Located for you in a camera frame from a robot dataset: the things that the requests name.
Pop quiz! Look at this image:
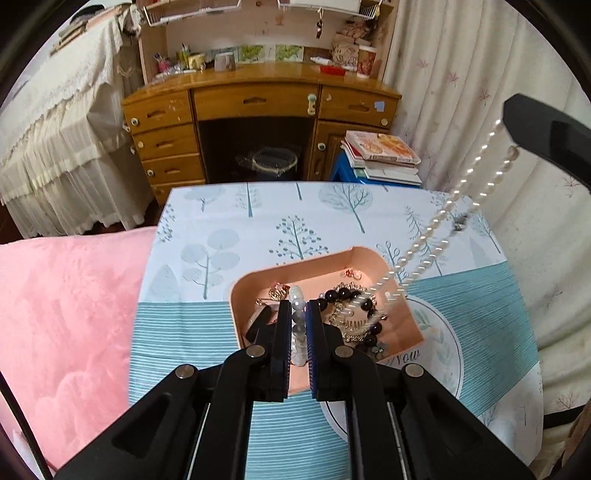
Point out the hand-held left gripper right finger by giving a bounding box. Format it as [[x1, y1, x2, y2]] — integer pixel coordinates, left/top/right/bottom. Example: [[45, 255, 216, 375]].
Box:
[[307, 299, 536, 480]]

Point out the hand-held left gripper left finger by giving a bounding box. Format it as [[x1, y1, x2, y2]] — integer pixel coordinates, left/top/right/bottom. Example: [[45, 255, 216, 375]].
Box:
[[54, 299, 293, 480]]

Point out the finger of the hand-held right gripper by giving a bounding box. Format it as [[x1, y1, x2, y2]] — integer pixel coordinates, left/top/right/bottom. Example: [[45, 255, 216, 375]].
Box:
[[502, 95, 591, 192]]

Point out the white smart watch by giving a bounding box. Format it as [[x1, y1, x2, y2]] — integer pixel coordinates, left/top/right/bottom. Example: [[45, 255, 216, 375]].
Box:
[[288, 285, 309, 367]]

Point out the gold pearl pin brooch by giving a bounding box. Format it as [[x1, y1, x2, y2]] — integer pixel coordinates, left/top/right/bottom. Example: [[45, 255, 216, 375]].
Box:
[[330, 314, 370, 342]]

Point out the white pearl necklace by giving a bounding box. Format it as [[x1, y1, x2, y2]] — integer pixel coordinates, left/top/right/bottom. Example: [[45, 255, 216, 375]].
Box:
[[369, 117, 520, 324]]

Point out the black bead bracelet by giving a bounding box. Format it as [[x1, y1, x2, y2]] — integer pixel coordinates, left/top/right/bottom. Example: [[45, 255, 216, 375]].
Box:
[[316, 285, 384, 349]]

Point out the pink plastic tray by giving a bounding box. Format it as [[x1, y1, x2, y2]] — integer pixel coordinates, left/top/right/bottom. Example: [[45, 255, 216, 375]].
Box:
[[229, 247, 424, 395]]

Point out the tree print tablecloth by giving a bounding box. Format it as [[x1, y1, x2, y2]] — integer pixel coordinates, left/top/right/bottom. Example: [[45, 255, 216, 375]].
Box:
[[128, 181, 543, 480]]

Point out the floral white curtain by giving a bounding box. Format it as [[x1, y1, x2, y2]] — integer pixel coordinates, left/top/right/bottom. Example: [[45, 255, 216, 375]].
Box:
[[383, 0, 591, 416]]

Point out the stack of books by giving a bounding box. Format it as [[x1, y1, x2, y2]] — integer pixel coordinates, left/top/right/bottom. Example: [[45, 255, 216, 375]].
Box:
[[342, 130, 422, 188]]

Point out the blue plastic stool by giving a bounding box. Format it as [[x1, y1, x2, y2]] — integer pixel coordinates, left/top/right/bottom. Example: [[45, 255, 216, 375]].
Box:
[[329, 151, 370, 184]]

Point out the floral paper cup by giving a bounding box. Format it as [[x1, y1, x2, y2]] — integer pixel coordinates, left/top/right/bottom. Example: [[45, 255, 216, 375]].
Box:
[[356, 45, 378, 76]]

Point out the pink blanket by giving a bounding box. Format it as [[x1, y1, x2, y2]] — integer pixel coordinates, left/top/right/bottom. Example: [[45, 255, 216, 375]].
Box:
[[0, 226, 158, 472]]

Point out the white plastic container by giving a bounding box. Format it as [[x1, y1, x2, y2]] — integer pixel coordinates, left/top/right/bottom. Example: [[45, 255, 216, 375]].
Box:
[[277, 0, 362, 14]]

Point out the wooden desk with drawers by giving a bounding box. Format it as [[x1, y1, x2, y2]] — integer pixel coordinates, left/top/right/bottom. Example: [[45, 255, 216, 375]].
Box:
[[121, 62, 402, 206]]

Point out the white lace bed cover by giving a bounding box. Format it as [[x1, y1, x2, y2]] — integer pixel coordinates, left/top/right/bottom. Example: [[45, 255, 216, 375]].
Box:
[[0, 4, 155, 238]]

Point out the wire waste basket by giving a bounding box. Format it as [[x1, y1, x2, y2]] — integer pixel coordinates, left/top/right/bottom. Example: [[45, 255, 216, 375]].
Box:
[[236, 145, 303, 181]]

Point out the white wire shelf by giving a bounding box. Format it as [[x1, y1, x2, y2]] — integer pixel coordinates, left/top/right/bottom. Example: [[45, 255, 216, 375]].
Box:
[[141, 0, 243, 27]]

